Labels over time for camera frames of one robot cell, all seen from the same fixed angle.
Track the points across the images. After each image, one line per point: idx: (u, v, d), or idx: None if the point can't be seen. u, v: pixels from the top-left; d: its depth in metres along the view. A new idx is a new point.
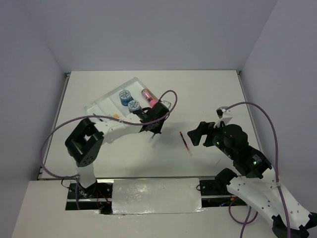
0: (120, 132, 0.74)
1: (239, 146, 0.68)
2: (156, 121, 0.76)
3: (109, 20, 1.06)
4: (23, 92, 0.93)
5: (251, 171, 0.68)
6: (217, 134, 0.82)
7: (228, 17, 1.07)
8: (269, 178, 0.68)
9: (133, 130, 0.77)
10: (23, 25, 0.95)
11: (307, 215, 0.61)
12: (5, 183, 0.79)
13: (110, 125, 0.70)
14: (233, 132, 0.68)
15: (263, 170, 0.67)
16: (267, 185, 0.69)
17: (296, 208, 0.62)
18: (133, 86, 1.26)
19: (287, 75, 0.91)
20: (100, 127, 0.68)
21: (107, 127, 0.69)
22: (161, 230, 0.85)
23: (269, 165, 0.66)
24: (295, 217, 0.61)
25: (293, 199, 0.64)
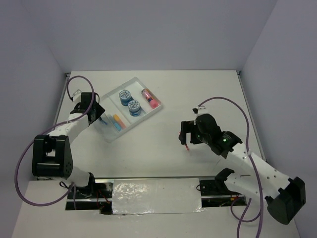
0: (75, 131, 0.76)
1: (208, 128, 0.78)
2: (92, 102, 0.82)
3: (110, 20, 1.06)
4: (23, 92, 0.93)
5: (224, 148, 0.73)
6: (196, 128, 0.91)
7: (228, 17, 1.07)
8: (240, 151, 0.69)
9: (83, 124, 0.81)
10: (22, 25, 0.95)
11: (287, 180, 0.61)
12: (5, 183, 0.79)
13: (62, 127, 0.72)
14: (202, 118, 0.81)
15: (233, 145, 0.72)
16: (239, 156, 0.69)
17: (272, 173, 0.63)
18: (134, 86, 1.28)
19: (287, 75, 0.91)
20: (58, 132, 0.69)
21: (63, 130, 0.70)
22: (161, 230, 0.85)
23: (239, 139, 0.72)
24: (273, 182, 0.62)
25: (271, 167, 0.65)
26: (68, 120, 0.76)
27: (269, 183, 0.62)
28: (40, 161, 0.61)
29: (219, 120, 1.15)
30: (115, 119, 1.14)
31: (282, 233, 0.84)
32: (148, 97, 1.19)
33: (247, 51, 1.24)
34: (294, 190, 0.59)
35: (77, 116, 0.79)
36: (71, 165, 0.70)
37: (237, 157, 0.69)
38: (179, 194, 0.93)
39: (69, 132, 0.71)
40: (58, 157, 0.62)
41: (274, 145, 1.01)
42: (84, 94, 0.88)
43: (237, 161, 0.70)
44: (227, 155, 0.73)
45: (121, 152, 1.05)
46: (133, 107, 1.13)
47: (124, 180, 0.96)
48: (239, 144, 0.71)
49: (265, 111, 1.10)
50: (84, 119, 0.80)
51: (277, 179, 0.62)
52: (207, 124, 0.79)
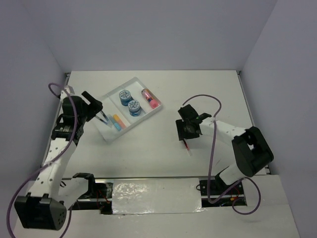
0: (61, 169, 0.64)
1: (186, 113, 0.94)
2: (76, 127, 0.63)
3: (110, 21, 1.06)
4: (23, 92, 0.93)
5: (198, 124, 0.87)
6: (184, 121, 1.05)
7: (228, 18, 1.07)
8: (206, 122, 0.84)
9: (69, 153, 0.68)
10: (22, 26, 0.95)
11: (242, 130, 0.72)
12: (5, 183, 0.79)
13: (44, 178, 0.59)
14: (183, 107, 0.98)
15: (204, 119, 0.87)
16: (206, 124, 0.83)
17: (230, 128, 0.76)
18: (134, 86, 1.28)
19: (287, 75, 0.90)
20: (40, 189, 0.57)
21: (45, 183, 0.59)
22: (161, 230, 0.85)
23: (208, 114, 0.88)
24: (231, 133, 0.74)
25: (231, 126, 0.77)
26: (49, 161, 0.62)
27: (228, 135, 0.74)
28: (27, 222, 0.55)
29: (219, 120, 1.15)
30: (115, 119, 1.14)
31: (282, 233, 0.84)
32: (148, 97, 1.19)
33: (248, 51, 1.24)
34: (253, 139, 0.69)
35: (62, 150, 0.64)
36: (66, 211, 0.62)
37: (204, 125, 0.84)
38: (180, 194, 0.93)
39: (53, 185, 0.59)
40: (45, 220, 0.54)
41: (274, 145, 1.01)
42: (67, 106, 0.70)
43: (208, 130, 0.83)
44: (202, 131, 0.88)
45: (121, 152, 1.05)
46: (133, 107, 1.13)
47: (124, 180, 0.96)
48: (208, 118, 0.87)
49: (265, 111, 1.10)
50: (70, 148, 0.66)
51: (234, 131, 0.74)
52: (185, 111, 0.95)
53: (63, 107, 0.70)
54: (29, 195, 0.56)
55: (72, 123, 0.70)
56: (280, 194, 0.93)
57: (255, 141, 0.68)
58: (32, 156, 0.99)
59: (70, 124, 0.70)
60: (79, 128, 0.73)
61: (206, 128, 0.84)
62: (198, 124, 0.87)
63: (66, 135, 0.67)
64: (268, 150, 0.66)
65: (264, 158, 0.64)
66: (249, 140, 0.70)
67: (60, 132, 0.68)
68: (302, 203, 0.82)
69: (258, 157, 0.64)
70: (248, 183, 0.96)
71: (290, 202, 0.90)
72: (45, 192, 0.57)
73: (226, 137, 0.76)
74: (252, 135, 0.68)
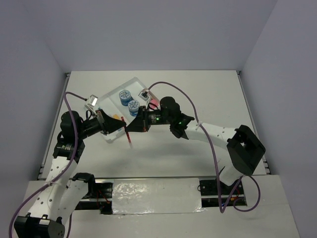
0: (62, 189, 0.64)
1: (173, 112, 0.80)
2: (77, 145, 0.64)
3: (109, 20, 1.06)
4: (22, 92, 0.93)
5: (183, 130, 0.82)
6: (154, 112, 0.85)
7: (229, 17, 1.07)
8: (193, 126, 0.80)
9: (70, 172, 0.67)
10: (22, 25, 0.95)
11: (233, 131, 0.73)
12: (4, 183, 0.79)
13: (44, 198, 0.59)
14: (168, 103, 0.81)
15: (188, 123, 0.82)
16: (193, 129, 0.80)
17: (220, 131, 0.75)
18: (134, 86, 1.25)
19: (287, 75, 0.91)
20: (40, 209, 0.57)
21: (45, 203, 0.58)
22: (161, 230, 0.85)
23: (191, 117, 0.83)
24: (222, 136, 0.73)
25: (218, 126, 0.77)
26: (50, 181, 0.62)
27: (220, 138, 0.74)
28: None
29: (219, 120, 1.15)
30: None
31: (281, 233, 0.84)
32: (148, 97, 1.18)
33: (248, 51, 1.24)
34: (246, 138, 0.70)
35: (63, 169, 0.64)
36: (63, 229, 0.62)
37: (191, 130, 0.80)
38: (179, 194, 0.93)
39: (52, 206, 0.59)
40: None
41: (274, 146, 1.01)
42: (66, 125, 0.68)
43: (199, 135, 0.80)
44: (188, 136, 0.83)
45: (122, 152, 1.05)
46: (133, 107, 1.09)
47: (124, 180, 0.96)
48: (192, 121, 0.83)
49: (265, 111, 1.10)
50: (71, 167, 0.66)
51: (225, 133, 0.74)
52: (173, 110, 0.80)
53: (62, 127, 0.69)
54: (29, 215, 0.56)
55: (73, 141, 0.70)
56: (280, 195, 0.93)
57: (247, 140, 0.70)
58: (32, 156, 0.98)
59: (71, 143, 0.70)
60: (80, 146, 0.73)
61: (194, 134, 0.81)
62: (184, 130, 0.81)
63: (67, 154, 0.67)
64: (259, 145, 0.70)
65: (255, 153, 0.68)
66: (240, 139, 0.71)
67: (61, 150, 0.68)
68: (302, 203, 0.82)
69: (252, 155, 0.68)
70: (247, 183, 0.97)
71: (290, 202, 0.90)
72: (45, 213, 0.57)
73: (217, 140, 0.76)
74: (242, 134, 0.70)
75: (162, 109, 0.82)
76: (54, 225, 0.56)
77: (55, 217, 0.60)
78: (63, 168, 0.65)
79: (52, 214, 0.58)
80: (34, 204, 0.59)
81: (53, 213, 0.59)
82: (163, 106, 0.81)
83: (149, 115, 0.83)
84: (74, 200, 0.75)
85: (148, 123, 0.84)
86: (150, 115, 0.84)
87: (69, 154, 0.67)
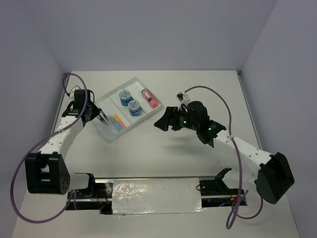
0: (68, 140, 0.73)
1: (199, 116, 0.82)
2: (85, 103, 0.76)
3: (110, 20, 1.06)
4: (22, 92, 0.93)
5: (210, 136, 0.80)
6: (182, 116, 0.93)
7: (229, 16, 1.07)
8: (224, 137, 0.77)
9: (76, 130, 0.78)
10: (22, 25, 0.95)
11: (268, 156, 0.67)
12: (5, 183, 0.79)
13: (54, 141, 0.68)
14: (194, 106, 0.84)
15: (218, 131, 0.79)
16: (223, 140, 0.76)
17: (255, 151, 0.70)
18: (134, 86, 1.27)
19: (287, 75, 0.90)
20: (50, 148, 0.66)
21: (55, 144, 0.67)
22: (160, 230, 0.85)
23: (223, 126, 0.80)
24: (254, 158, 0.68)
25: (253, 146, 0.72)
26: (60, 129, 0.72)
27: (251, 160, 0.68)
28: (36, 178, 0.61)
29: (219, 120, 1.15)
30: (115, 119, 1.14)
31: (281, 233, 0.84)
32: (148, 97, 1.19)
33: (247, 51, 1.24)
34: (277, 164, 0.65)
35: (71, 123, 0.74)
36: (69, 179, 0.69)
37: (221, 141, 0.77)
38: (179, 194, 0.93)
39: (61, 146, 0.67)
40: (51, 174, 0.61)
41: (274, 146, 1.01)
42: (78, 92, 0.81)
43: (222, 145, 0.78)
44: (215, 143, 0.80)
45: (122, 152, 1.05)
46: (133, 107, 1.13)
47: (123, 180, 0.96)
48: (223, 131, 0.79)
49: (265, 110, 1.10)
50: (77, 124, 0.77)
51: (258, 155, 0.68)
52: (199, 113, 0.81)
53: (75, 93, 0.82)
54: (41, 152, 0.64)
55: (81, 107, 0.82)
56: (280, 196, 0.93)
57: (280, 167, 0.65)
58: None
59: (79, 108, 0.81)
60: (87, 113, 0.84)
61: (221, 144, 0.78)
62: (211, 135, 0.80)
63: (75, 114, 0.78)
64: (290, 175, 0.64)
65: (283, 183, 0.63)
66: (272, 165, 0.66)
67: (70, 112, 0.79)
68: (303, 203, 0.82)
69: (280, 183, 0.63)
70: None
71: (290, 202, 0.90)
72: (55, 150, 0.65)
73: (246, 160, 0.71)
74: (277, 161, 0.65)
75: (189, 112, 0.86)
76: (62, 164, 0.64)
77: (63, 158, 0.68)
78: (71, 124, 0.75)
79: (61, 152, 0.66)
80: (44, 146, 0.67)
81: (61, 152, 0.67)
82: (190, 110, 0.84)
83: (178, 116, 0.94)
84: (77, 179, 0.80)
85: (177, 124, 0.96)
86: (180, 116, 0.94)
87: (77, 114, 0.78)
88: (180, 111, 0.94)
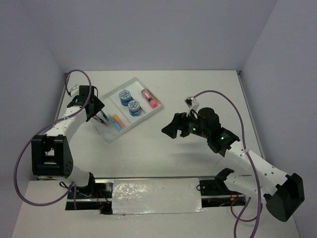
0: (73, 127, 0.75)
1: (211, 125, 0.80)
2: (89, 95, 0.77)
3: (110, 20, 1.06)
4: (23, 92, 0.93)
5: (223, 147, 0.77)
6: (191, 122, 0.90)
7: (229, 16, 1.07)
8: (238, 150, 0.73)
9: (80, 119, 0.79)
10: (23, 25, 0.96)
11: (284, 176, 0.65)
12: (5, 183, 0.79)
13: (60, 126, 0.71)
14: (206, 114, 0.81)
15: (231, 143, 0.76)
16: (237, 153, 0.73)
17: (270, 170, 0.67)
18: (134, 86, 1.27)
19: (287, 75, 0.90)
20: (56, 131, 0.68)
21: (60, 129, 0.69)
22: (160, 230, 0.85)
23: (236, 137, 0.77)
24: (270, 178, 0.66)
25: (268, 163, 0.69)
26: (65, 116, 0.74)
27: (267, 179, 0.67)
28: (40, 161, 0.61)
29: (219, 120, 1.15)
30: (115, 119, 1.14)
31: (281, 233, 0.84)
32: (148, 97, 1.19)
33: (247, 51, 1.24)
34: (292, 186, 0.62)
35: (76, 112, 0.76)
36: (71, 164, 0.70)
37: (235, 154, 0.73)
38: (179, 194, 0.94)
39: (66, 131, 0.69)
40: (57, 155, 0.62)
41: (274, 146, 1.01)
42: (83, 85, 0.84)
43: (235, 157, 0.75)
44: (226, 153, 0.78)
45: (122, 152, 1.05)
46: (133, 107, 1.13)
47: (123, 180, 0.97)
48: (237, 142, 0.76)
49: (265, 110, 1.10)
50: (81, 113, 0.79)
51: (274, 175, 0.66)
52: (211, 122, 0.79)
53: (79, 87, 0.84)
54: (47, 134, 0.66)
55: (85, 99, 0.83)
56: None
57: (294, 189, 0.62)
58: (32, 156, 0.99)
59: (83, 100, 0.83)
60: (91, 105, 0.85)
61: (233, 155, 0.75)
62: (222, 144, 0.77)
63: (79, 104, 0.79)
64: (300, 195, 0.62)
65: (294, 200, 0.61)
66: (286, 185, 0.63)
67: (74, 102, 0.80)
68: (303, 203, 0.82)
69: (291, 201, 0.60)
70: None
71: None
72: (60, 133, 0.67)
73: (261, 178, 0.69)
74: (292, 183, 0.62)
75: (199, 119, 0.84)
76: (67, 147, 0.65)
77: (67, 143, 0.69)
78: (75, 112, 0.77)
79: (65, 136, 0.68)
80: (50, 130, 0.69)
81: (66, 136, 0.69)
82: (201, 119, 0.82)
83: (187, 123, 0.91)
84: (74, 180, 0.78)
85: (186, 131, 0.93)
86: (189, 122, 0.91)
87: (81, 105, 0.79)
88: (188, 117, 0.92)
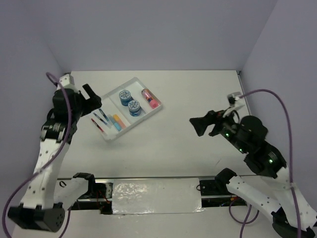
0: (54, 175, 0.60)
1: (256, 140, 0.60)
2: (69, 125, 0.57)
3: (110, 20, 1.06)
4: (23, 92, 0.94)
5: (267, 169, 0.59)
6: (228, 126, 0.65)
7: (228, 16, 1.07)
8: (282, 179, 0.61)
9: (62, 153, 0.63)
10: (23, 25, 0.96)
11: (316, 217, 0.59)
12: (5, 184, 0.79)
13: (36, 187, 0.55)
14: (252, 125, 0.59)
15: (277, 169, 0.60)
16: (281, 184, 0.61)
17: (305, 208, 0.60)
18: (133, 86, 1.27)
19: (287, 76, 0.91)
20: (33, 199, 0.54)
21: (38, 193, 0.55)
22: (160, 230, 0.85)
23: (284, 163, 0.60)
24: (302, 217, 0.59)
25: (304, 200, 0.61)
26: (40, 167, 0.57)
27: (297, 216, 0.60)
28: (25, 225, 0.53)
29: None
30: (115, 119, 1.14)
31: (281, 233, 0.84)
32: (148, 97, 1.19)
33: (247, 51, 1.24)
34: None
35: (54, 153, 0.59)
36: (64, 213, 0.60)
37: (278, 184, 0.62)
38: (179, 194, 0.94)
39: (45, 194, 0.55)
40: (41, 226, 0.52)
41: (274, 146, 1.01)
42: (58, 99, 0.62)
43: (275, 185, 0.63)
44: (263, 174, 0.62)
45: (122, 152, 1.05)
46: (133, 107, 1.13)
47: (123, 180, 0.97)
48: (283, 169, 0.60)
49: (265, 111, 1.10)
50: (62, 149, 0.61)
51: (308, 215, 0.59)
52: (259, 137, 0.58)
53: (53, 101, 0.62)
54: (23, 207, 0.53)
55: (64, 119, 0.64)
56: None
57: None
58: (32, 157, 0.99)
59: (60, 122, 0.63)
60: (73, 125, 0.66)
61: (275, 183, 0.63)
62: (267, 165, 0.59)
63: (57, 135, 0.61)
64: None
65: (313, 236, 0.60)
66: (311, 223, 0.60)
67: (49, 131, 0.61)
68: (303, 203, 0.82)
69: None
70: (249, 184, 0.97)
71: None
72: (38, 203, 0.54)
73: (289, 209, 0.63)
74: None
75: (241, 128, 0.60)
76: (51, 212, 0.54)
77: (51, 203, 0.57)
78: (53, 152, 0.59)
79: (46, 202, 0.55)
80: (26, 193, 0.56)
81: (47, 201, 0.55)
82: (242, 130, 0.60)
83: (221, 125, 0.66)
84: (76, 189, 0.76)
85: (216, 132, 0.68)
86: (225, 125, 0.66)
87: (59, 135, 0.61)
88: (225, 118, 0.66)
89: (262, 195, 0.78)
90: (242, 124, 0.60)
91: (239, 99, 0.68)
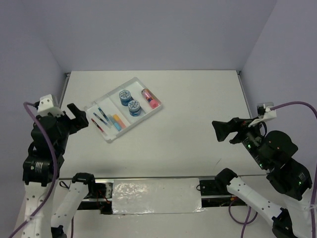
0: (46, 217, 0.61)
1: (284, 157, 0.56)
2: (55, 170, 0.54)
3: (110, 21, 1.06)
4: (23, 92, 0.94)
5: (295, 190, 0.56)
6: (251, 137, 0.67)
7: (229, 16, 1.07)
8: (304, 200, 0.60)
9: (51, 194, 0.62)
10: (23, 25, 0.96)
11: None
12: (5, 184, 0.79)
13: (30, 233, 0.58)
14: (282, 143, 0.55)
15: (302, 191, 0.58)
16: (300, 204, 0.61)
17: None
18: (133, 86, 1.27)
19: (287, 76, 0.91)
20: None
21: None
22: (160, 230, 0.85)
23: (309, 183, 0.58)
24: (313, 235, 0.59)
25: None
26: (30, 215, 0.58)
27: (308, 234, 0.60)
28: None
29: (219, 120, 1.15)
30: (115, 119, 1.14)
31: None
32: (148, 97, 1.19)
33: (247, 51, 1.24)
34: None
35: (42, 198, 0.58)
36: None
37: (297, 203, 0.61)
38: (179, 194, 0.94)
39: None
40: None
41: None
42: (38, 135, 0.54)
43: (294, 204, 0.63)
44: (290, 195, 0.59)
45: (122, 152, 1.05)
46: (133, 107, 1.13)
47: (123, 180, 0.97)
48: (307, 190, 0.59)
49: None
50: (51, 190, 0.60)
51: None
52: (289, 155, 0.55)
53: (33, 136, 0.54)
54: None
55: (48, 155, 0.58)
56: (277, 195, 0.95)
57: None
58: None
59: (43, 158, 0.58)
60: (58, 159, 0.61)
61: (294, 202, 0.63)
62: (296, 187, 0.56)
63: (41, 176, 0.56)
64: None
65: None
66: None
67: (32, 172, 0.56)
68: None
69: None
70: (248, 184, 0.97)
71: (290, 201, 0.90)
72: None
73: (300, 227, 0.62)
74: None
75: (268, 144, 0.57)
76: None
77: None
78: (41, 197, 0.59)
79: None
80: None
81: None
82: (270, 147, 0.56)
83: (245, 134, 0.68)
84: (77, 200, 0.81)
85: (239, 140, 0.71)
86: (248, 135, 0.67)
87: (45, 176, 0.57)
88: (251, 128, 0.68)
89: (263, 199, 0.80)
90: (271, 140, 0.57)
91: (270, 111, 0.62)
